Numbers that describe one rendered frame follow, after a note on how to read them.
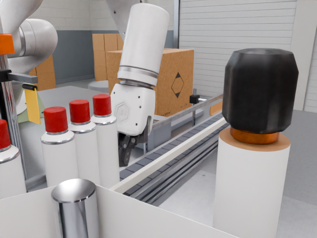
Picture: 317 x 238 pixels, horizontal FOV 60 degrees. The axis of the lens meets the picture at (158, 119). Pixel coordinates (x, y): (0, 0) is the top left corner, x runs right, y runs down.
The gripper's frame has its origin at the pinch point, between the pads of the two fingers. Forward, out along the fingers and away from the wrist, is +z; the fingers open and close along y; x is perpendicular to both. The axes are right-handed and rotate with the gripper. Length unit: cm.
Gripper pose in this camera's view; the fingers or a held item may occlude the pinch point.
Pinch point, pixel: (121, 156)
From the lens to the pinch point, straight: 59.6
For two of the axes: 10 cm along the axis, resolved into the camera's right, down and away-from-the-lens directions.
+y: 8.2, 1.8, -5.5
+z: -2.0, 9.8, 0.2
